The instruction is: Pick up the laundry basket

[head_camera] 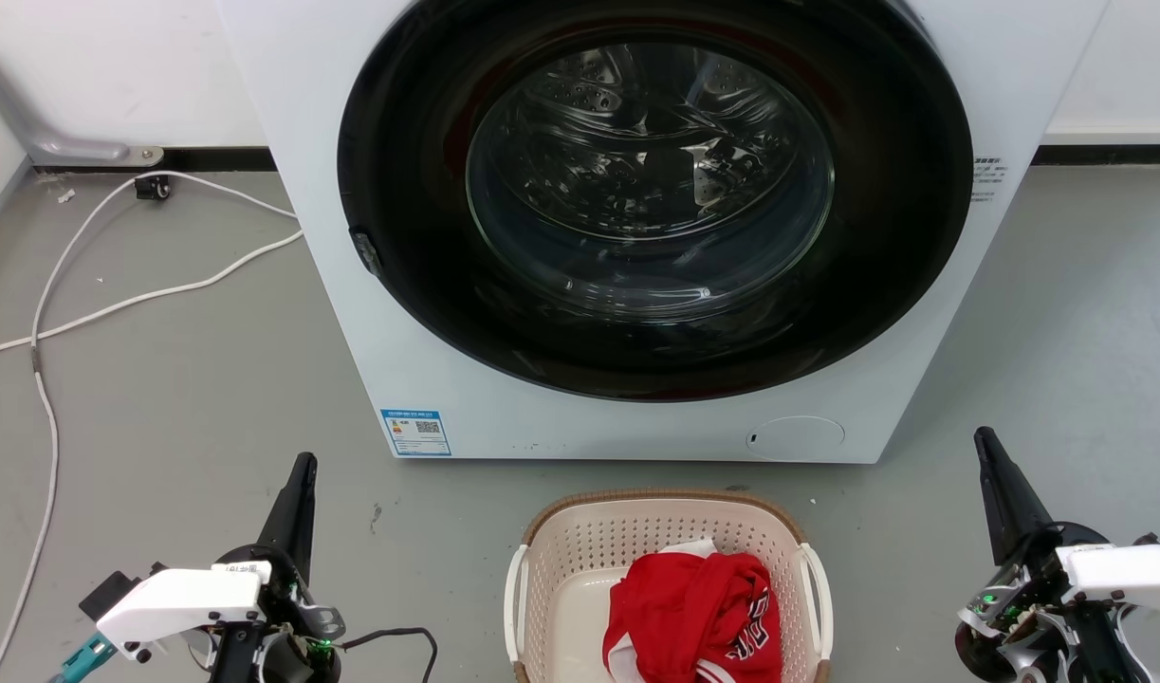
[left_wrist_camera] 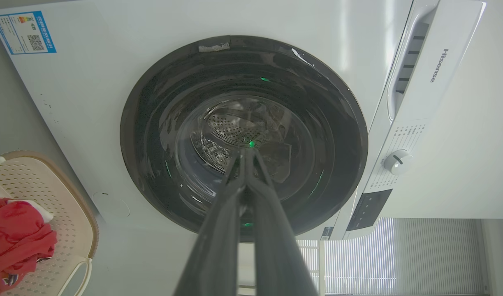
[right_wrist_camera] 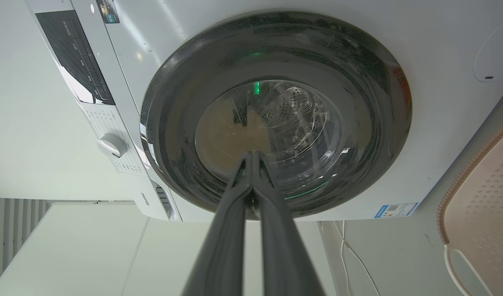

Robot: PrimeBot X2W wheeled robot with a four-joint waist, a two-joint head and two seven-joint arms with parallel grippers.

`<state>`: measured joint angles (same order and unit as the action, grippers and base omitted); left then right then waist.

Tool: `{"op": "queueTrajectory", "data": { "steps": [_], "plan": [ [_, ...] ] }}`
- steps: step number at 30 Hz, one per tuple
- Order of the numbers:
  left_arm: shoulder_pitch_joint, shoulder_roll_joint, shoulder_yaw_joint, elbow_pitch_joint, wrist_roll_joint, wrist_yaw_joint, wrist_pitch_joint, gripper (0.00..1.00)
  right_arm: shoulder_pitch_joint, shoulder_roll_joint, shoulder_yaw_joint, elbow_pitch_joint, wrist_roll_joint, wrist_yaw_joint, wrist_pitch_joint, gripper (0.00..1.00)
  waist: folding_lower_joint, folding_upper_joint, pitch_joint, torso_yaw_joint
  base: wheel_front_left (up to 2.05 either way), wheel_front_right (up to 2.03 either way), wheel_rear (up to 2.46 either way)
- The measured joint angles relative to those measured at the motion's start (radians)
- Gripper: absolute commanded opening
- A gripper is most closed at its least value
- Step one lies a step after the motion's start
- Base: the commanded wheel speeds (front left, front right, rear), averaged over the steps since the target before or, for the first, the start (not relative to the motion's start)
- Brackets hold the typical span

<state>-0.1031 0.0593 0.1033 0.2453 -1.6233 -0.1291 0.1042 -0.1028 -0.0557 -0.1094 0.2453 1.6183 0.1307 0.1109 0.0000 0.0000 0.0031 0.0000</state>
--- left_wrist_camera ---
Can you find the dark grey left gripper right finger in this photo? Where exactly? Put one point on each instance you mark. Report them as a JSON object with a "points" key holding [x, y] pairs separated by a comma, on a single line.
{"points": [[276, 246]]}

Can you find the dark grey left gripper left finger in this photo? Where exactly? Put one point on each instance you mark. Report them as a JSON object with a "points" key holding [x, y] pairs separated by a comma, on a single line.
{"points": [[218, 238]]}

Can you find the cream perforated laundry basket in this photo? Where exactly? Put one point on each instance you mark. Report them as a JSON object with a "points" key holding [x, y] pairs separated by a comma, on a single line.
{"points": [[58, 205]]}

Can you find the round dark washing machine door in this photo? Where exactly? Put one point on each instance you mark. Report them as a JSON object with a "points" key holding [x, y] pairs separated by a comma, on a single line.
{"points": [[161, 123]]}

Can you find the white washing machine dial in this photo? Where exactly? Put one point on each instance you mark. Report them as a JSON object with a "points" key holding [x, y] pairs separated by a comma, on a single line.
{"points": [[397, 161]]}

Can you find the white Hisense washing machine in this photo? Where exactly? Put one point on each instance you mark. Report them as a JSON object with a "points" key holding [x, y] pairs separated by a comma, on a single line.
{"points": [[95, 123]]}

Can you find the grey tape piece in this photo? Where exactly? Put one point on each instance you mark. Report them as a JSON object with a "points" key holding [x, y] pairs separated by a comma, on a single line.
{"points": [[214, 46]]}

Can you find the red garment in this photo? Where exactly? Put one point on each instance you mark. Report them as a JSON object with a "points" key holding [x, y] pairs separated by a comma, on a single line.
{"points": [[17, 238]]}

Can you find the blue energy label sticker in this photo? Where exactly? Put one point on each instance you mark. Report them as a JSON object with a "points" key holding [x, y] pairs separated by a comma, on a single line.
{"points": [[24, 32]]}

